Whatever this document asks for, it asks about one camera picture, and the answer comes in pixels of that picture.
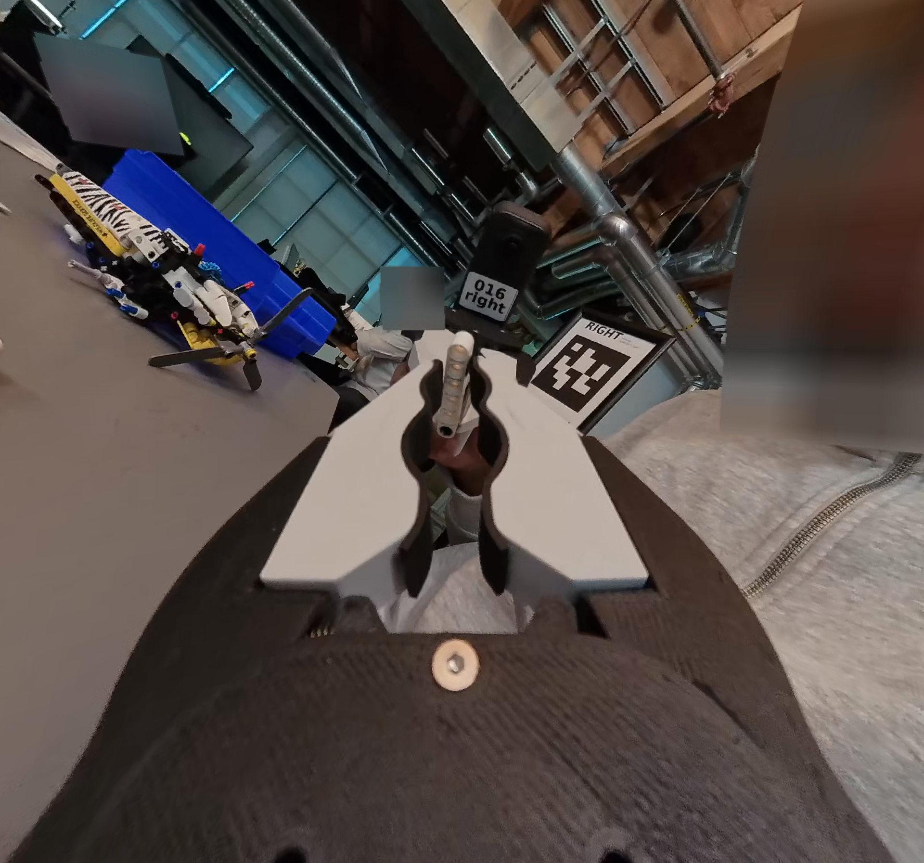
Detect blue plastic bin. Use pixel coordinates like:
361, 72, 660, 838
104, 150, 340, 357

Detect white lego beam with holes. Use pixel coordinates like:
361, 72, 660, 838
435, 332, 476, 438

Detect person's right hand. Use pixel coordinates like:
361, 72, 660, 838
431, 428, 504, 497

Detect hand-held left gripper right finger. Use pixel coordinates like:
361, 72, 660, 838
475, 371, 652, 595

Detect person's right forearm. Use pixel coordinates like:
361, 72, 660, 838
379, 484, 537, 634

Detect silver metal duct pipe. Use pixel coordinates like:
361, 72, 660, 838
556, 144, 723, 384

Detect grey zip hoodie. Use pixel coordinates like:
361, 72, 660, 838
603, 390, 924, 863

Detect black white marker board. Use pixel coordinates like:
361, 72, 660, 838
530, 313, 676, 434

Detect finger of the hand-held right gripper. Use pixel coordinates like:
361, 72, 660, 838
473, 347, 537, 393
410, 329, 463, 374

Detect lego aircraft model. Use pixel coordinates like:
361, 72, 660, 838
36, 164, 315, 391

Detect metal cable tray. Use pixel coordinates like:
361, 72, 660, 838
538, 0, 676, 138

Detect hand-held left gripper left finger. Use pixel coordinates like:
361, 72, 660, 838
258, 360, 444, 598

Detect dark computer monitor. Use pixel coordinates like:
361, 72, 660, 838
160, 53, 255, 172

